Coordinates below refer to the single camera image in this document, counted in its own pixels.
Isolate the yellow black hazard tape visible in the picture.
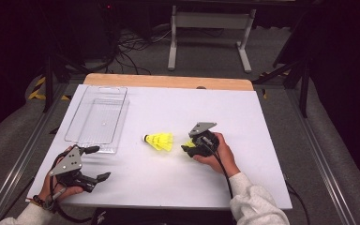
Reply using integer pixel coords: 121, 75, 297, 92
27, 76, 71, 101

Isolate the black floor cable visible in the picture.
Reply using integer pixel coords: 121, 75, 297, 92
285, 181, 310, 225

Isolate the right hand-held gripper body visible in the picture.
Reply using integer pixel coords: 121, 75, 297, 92
187, 121, 219, 158

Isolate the hand-held gripper cable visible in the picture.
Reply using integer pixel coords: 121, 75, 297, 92
200, 139, 234, 201
50, 176, 92, 223

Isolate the wrist bracelet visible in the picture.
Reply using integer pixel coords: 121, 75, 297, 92
27, 195, 55, 214

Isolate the black bag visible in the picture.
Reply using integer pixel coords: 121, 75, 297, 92
90, 207, 233, 225

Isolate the black tripod stand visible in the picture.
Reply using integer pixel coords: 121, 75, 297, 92
41, 52, 90, 113

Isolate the tangle of floor cables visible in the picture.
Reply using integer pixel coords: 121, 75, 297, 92
106, 27, 173, 76

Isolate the white board sheet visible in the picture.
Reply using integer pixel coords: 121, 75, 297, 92
25, 83, 293, 211

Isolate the white metal stand frame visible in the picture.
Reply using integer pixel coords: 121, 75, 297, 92
167, 4, 257, 74

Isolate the right hand-held gripper cable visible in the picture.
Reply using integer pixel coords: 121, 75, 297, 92
200, 139, 234, 201

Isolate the person's right hand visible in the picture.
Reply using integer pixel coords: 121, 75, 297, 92
193, 133, 242, 178

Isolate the black angled stand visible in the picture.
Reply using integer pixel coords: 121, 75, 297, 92
252, 18, 313, 118

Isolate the person's left hand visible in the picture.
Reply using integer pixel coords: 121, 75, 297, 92
38, 175, 83, 203

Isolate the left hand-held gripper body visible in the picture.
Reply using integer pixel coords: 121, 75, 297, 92
49, 146, 98, 193

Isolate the wooden table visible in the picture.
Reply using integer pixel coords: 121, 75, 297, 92
82, 73, 255, 92

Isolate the left hand-held gripper cable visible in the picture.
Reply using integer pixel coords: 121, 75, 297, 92
50, 176, 92, 223

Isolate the aluminium floor rail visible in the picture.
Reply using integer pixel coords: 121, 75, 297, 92
0, 83, 71, 225
285, 88, 357, 225

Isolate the clear plastic container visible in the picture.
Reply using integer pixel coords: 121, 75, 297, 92
64, 85, 130, 155

